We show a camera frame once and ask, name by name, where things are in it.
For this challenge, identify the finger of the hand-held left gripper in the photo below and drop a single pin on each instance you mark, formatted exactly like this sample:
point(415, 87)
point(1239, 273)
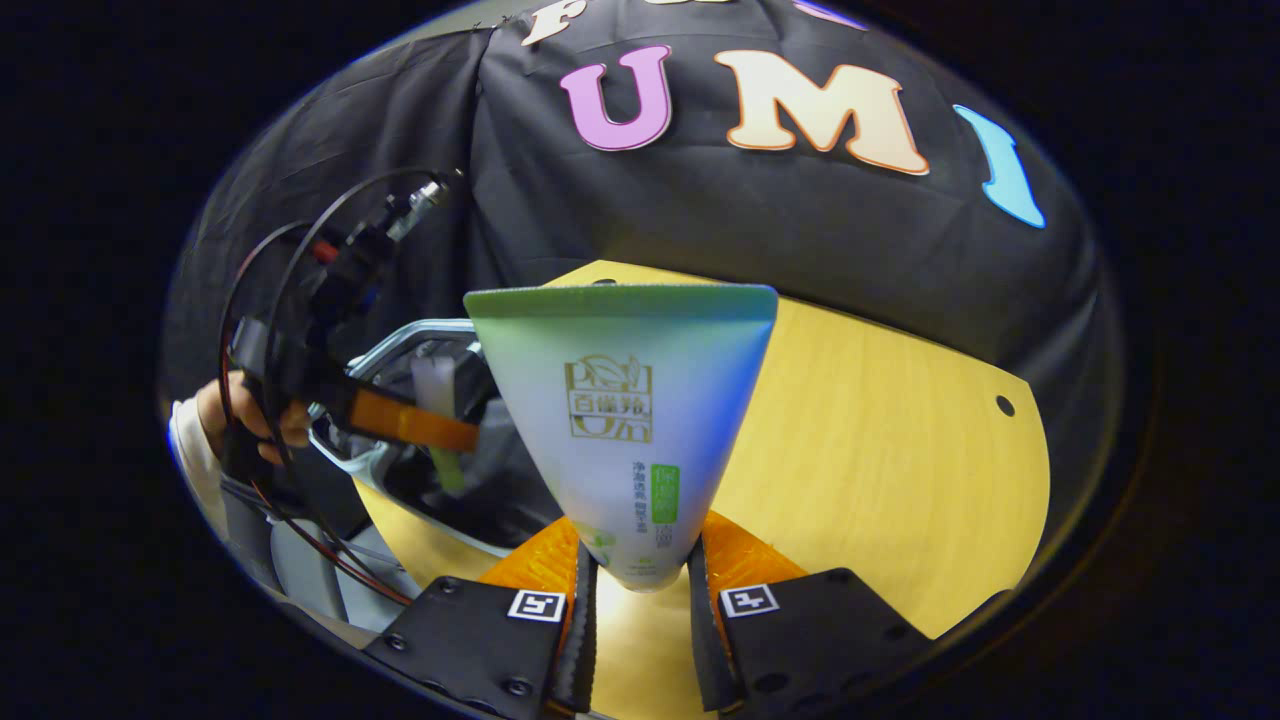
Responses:
point(410, 420)

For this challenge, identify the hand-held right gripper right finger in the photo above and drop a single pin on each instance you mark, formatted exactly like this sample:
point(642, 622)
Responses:
point(705, 640)

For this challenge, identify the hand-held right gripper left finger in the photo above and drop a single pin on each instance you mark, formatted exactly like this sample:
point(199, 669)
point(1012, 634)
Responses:
point(585, 620)

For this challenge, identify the small white tube green cap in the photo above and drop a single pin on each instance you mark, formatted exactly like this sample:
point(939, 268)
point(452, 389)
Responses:
point(438, 390)

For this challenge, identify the white cream tube green crimp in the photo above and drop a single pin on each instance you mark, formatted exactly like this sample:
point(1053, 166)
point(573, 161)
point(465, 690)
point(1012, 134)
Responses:
point(620, 400)

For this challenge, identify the grey cloth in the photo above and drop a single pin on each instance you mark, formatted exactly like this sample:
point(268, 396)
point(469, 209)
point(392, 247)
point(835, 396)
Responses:
point(300, 570)

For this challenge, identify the black backdrop cloth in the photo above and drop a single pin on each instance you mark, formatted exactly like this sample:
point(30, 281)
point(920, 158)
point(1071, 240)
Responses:
point(800, 250)

